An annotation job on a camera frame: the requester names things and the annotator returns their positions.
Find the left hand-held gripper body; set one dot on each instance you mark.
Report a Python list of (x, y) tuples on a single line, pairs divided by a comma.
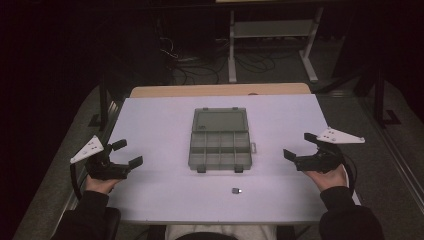
[(100, 168)]

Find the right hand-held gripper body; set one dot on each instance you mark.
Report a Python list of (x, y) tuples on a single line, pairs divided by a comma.
[(320, 161)]

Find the person's left hand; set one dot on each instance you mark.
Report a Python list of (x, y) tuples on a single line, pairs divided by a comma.
[(98, 185)]

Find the person's right hand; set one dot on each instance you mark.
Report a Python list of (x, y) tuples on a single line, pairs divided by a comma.
[(330, 179)]

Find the black metal stand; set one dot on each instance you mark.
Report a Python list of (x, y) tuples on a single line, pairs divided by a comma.
[(104, 103), (380, 96)]

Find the small grey metal part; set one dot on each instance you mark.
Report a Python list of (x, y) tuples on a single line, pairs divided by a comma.
[(236, 190)]

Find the clear grey compartment box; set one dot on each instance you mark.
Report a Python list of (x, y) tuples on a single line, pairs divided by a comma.
[(220, 140)]

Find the wooden table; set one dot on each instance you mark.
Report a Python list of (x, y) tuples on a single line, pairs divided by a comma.
[(220, 90)]

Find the person's lap light trousers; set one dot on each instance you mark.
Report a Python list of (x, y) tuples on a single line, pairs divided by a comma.
[(220, 231)]

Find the white metal desk frame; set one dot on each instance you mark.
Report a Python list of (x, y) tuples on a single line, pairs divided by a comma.
[(273, 29)]

